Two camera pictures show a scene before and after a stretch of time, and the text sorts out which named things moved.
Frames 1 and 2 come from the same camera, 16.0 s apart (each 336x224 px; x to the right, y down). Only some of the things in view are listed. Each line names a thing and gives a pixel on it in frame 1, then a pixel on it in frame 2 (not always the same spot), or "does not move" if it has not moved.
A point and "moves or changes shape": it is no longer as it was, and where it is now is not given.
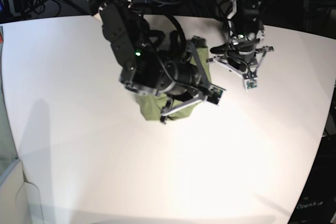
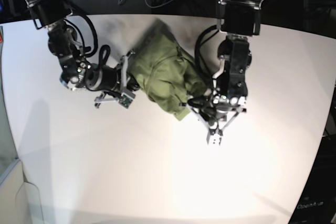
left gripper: (189, 77) -> (116, 81)
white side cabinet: (19, 201) does not move
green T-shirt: (152, 107) moves or changes shape
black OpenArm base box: (316, 204) does not move
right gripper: (245, 61) -> (222, 112)
